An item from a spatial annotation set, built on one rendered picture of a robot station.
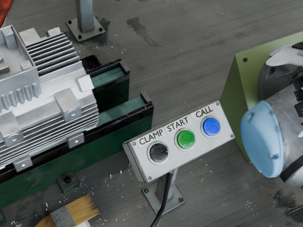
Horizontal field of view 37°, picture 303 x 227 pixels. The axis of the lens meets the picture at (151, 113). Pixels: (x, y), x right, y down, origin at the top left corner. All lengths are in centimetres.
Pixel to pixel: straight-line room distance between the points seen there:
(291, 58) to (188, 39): 59
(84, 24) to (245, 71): 46
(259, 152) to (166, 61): 47
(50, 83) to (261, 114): 35
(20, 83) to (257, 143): 39
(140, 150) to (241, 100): 33
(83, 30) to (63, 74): 46
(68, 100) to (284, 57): 34
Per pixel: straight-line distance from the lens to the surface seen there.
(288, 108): 76
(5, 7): 131
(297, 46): 68
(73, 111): 75
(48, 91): 76
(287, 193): 103
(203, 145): 74
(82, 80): 75
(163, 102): 109
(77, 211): 95
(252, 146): 79
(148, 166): 70
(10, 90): 72
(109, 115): 92
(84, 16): 118
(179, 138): 72
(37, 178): 93
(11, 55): 77
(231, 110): 102
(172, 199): 96
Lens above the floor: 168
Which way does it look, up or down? 56 degrees down
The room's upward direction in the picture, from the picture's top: 7 degrees clockwise
